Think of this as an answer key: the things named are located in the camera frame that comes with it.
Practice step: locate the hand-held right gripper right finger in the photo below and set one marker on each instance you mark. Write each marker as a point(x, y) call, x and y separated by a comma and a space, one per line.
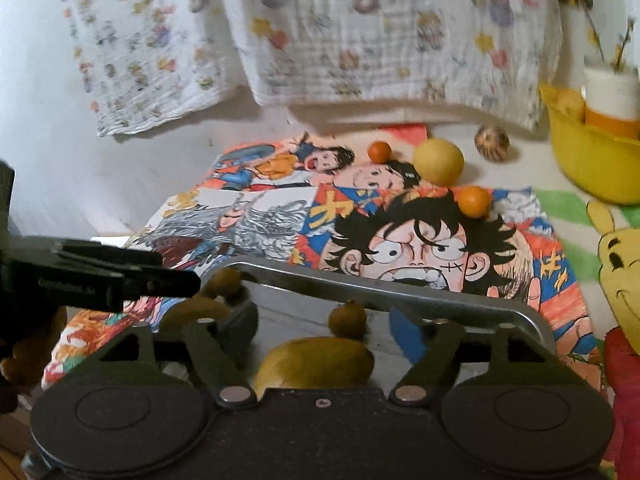
point(407, 335)

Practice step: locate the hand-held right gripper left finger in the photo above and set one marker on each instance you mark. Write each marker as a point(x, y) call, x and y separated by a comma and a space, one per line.
point(235, 330)

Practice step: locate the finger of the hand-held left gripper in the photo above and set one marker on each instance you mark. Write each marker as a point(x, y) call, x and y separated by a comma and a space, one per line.
point(160, 284)
point(110, 256)

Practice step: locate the large striped pepino melon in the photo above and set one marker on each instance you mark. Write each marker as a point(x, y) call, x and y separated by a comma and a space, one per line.
point(192, 312)

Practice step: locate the olive brown kiwi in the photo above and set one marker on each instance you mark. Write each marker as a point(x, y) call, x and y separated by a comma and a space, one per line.
point(224, 285)

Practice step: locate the small brown kiwi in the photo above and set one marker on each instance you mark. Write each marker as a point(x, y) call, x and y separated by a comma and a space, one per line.
point(347, 319)

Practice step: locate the metal baking tray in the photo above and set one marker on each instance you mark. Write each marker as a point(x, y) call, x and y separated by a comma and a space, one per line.
point(310, 305)

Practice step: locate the green pear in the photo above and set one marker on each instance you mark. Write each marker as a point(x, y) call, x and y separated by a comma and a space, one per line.
point(315, 365)

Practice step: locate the small orange tangerine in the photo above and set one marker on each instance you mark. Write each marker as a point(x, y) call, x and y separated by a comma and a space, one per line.
point(379, 152)
point(474, 202)

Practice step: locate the yellow pear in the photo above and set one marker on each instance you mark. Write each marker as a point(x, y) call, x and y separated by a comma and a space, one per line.
point(439, 161)

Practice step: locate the small striped pepino melon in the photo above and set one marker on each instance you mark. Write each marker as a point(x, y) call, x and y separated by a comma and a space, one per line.
point(492, 144)

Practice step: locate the person's left hand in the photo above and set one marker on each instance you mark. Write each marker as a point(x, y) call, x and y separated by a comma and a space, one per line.
point(35, 350)

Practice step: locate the colourful cartoon table cover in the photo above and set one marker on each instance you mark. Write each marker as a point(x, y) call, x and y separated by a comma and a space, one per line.
point(80, 340)

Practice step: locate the cartoon children drawing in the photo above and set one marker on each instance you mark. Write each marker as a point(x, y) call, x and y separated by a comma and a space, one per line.
point(300, 165)

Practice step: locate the Winnie the Pooh cloth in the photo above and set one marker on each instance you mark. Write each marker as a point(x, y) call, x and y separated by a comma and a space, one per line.
point(620, 270)

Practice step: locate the yellow plastic bowl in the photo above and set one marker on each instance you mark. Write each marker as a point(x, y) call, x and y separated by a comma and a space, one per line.
point(590, 165)

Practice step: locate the yellow fruit in bowl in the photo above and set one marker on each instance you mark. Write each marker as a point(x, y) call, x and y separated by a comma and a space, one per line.
point(570, 104)

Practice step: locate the printed white blanket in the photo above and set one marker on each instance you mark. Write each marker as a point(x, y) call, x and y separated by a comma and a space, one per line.
point(325, 35)

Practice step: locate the white and orange jar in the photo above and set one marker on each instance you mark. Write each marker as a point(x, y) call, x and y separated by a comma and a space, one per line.
point(612, 100)

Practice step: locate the thin budding twig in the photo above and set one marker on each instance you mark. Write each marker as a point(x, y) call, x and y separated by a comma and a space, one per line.
point(607, 40)

